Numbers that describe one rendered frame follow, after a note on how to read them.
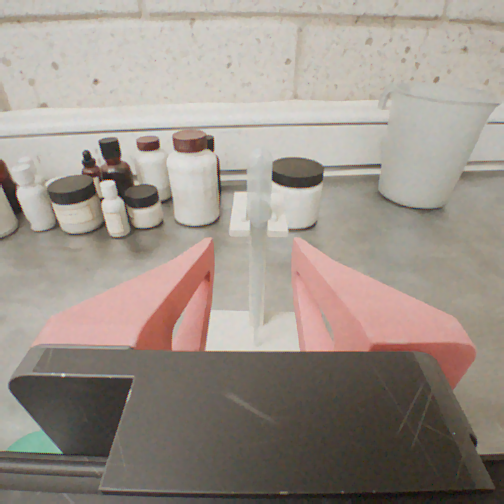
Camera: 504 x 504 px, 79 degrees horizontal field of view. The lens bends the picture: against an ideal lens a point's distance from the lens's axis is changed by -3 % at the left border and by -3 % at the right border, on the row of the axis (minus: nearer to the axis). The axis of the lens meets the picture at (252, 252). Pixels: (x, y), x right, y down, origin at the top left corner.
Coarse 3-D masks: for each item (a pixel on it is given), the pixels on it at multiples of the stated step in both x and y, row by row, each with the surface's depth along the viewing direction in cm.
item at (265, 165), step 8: (264, 152) 15; (264, 160) 15; (272, 160) 16; (264, 168) 16; (264, 176) 16; (264, 184) 16; (264, 192) 16; (264, 200) 17; (264, 208) 17; (264, 216) 17; (264, 224) 18
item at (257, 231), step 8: (256, 224) 18; (256, 232) 18; (256, 240) 19; (256, 248) 19; (256, 256) 19; (256, 264) 20; (256, 272) 20; (256, 280) 20; (256, 288) 21; (256, 296) 21; (256, 304) 22; (256, 312) 22; (256, 320) 23; (256, 328) 23; (256, 336) 24; (256, 344) 25
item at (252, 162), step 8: (256, 152) 15; (248, 160) 16; (256, 160) 15; (248, 168) 16; (256, 168) 16; (248, 176) 16; (256, 176) 16; (248, 184) 16; (256, 184) 16; (248, 192) 17; (256, 192) 16; (248, 200) 17; (256, 200) 17; (248, 208) 17; (256, 208) 17; (248, 216) 18; (256, 216) 17
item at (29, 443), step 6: (36, 432) 18; (42, 432) 18; (24, 438) 18; (30, 438) 18; (36, 438) 18; (42, 438) 18; (12, 444) 17; (18, 444) 17; (24, 444) 17; (30, 444) 17; (36, 444) 17; (6, 450) 17; (12, 450) 17; (18, 450) 17; (24, 450) 17; (30, 450) 17
